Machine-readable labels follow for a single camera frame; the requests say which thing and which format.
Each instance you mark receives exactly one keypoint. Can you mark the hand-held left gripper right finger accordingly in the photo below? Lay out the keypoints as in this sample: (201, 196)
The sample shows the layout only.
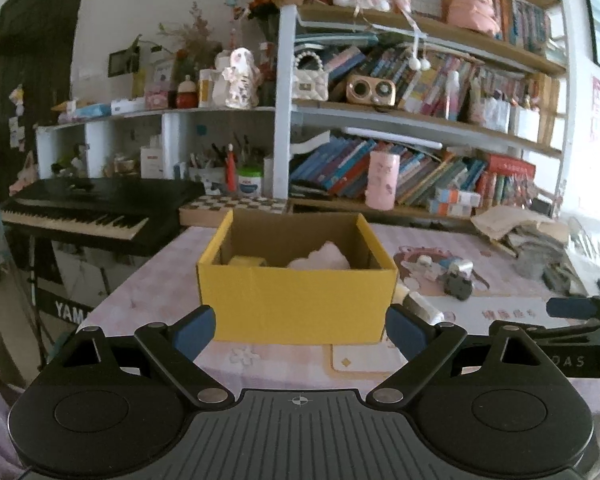
(405, 332)

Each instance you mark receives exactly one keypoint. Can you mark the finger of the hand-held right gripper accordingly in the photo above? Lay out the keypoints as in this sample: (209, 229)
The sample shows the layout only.
(572, 307)
(590, 334)

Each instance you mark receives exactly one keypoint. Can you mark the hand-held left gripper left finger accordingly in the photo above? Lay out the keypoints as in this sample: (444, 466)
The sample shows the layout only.
(196, 332)

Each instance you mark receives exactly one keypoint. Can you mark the white tube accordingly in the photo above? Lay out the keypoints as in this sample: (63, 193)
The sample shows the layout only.
(422, 307)

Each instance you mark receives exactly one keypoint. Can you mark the yellow cardboard box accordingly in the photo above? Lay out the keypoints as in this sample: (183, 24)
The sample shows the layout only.
(295, 305)

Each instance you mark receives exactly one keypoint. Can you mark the pink checked cloth desktop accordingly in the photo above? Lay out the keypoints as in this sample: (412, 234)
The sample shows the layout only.
(280, 367)

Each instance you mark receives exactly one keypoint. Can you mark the small yellow box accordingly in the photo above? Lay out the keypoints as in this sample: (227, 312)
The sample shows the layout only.
(246, 261)

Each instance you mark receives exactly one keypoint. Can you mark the pile of papers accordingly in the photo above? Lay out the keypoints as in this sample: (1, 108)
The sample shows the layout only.
(520, 230)

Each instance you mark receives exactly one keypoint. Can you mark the checkered board box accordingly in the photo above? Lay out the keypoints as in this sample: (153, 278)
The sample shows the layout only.
(230, 207)

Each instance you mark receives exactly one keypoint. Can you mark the black keyboard stand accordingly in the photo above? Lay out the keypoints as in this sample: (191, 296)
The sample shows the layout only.
(70, 300)

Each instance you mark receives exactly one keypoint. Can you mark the stack of small white boxes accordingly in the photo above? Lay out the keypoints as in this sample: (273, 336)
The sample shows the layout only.
(455, 202)

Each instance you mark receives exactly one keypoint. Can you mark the red book box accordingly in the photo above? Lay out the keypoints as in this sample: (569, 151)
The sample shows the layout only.
(510, 175)

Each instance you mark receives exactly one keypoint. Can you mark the pink printed tumbler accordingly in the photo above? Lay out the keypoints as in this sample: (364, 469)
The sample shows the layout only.
(382, 180)

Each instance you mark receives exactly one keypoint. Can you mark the white jar blue label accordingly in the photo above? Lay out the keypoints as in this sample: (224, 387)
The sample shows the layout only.
(250, 184)

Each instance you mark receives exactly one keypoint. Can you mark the pen holder with pens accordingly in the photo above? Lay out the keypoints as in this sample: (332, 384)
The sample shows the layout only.
(206, 172)

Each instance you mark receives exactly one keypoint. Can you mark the black keyboard piano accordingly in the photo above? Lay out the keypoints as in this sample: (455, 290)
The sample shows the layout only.
(105, 200)

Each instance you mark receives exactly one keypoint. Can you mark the red glue bottle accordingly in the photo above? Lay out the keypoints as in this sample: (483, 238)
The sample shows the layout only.
(230, 172)

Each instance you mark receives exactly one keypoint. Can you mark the white bottle red label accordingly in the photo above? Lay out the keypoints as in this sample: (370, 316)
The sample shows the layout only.
(151, 160)

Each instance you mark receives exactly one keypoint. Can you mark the leaning row of books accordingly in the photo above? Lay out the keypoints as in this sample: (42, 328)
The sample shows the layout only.
(340, 165)

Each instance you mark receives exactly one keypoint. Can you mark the white storage box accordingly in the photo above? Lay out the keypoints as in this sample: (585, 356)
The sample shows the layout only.
(526, 125)

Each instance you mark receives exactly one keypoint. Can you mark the white shelf unit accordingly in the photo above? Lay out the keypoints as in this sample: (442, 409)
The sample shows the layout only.
(175, 130)

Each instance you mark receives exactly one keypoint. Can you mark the white paper bag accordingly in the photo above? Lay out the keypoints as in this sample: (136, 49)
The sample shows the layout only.
(495, 115)

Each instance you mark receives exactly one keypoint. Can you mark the red round bottle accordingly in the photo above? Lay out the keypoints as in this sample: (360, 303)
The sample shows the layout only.
(186, 96)

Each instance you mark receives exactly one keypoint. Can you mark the flat white box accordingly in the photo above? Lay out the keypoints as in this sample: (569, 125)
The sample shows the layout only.
(127, 105)

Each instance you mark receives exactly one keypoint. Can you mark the small pink box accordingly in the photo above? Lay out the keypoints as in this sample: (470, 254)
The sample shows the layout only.
(156, 97)

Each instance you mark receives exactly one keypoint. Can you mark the wooden retro speaker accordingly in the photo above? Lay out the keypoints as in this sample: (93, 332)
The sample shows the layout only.
(370, 92)

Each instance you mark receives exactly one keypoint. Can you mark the white yellow carton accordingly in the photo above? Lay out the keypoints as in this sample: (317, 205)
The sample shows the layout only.
(209, 90)

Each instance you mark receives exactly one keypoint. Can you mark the blue tissue pack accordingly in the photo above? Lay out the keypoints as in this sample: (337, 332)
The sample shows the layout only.
(92, 110)

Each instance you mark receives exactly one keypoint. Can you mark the white astronaut figurine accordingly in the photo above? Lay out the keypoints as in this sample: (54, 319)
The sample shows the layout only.
(240, 77)

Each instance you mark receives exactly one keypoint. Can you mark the upright row of books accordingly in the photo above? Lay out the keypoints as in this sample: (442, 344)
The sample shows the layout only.
(395, 70)

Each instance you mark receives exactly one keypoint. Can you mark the white quilted handbag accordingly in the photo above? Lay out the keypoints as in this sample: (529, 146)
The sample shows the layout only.
(310, 82)

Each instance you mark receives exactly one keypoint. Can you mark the row of dark books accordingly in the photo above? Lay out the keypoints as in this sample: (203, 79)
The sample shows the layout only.
(525, 22)

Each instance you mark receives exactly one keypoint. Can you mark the red flower vase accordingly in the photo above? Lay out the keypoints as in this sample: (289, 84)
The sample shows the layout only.
(266, 50)

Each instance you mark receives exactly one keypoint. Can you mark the dried flower bouquet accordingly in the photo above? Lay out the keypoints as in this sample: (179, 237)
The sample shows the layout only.
(197, 35)

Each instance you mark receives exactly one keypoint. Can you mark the dark door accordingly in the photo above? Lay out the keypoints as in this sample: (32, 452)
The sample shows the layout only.
(30, 85)

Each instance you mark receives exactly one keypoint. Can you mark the pink plush head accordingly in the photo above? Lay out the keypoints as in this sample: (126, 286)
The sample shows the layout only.
(472, 10)

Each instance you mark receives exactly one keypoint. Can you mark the white frame wooden bookshelf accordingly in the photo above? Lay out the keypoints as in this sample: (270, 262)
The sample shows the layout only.
(282, 110)

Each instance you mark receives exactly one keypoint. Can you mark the black picture frame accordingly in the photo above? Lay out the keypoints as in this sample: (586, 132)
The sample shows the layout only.
(122, 62)

